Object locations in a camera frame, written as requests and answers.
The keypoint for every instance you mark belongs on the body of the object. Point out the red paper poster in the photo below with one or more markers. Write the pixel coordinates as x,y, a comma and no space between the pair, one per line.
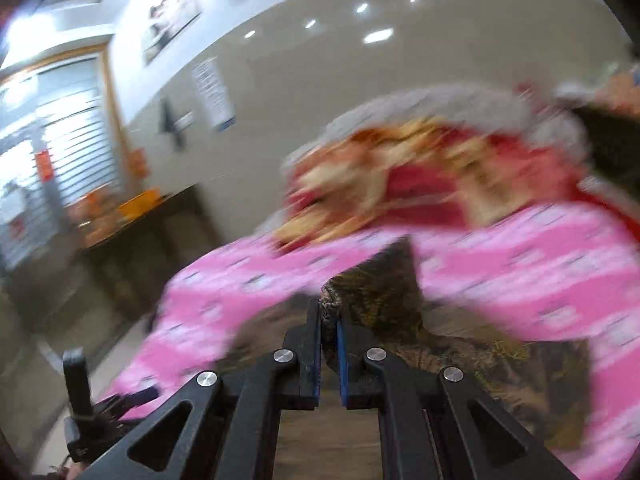
45,162

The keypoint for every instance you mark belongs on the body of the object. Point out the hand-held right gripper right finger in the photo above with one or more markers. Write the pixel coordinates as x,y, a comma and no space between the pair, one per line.
343,365

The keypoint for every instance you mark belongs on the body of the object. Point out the orange plastic basket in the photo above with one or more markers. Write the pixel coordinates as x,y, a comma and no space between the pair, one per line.
140,205

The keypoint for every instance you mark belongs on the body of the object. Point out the pink penguin print blanket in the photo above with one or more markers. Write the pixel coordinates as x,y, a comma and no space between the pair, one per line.
500,270

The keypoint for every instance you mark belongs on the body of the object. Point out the grey floral pillow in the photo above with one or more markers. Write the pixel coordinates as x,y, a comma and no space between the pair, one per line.
450,105

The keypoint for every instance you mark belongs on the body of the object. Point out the wall photo print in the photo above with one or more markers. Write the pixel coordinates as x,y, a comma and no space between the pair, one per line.
170,17

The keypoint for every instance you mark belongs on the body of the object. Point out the orange packages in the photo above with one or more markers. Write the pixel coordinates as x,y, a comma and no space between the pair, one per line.
95,212

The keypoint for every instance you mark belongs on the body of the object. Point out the white paper notice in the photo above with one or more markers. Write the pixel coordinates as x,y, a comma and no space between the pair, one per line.
214,92

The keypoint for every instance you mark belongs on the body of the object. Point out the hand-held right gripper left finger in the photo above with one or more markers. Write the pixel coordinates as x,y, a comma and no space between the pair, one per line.
314,365

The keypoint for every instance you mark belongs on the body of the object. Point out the red and yellow blanket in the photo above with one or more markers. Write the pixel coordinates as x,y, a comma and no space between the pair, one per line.
415,180

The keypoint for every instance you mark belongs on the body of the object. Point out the dark wooden cabinet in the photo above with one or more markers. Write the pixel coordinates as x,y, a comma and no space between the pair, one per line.
150,245

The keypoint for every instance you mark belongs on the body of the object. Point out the window with blinds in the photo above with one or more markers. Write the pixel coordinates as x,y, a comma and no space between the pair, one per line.
65,135

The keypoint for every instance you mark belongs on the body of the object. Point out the brown floral patterned cloth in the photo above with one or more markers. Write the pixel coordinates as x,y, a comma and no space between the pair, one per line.
385,285

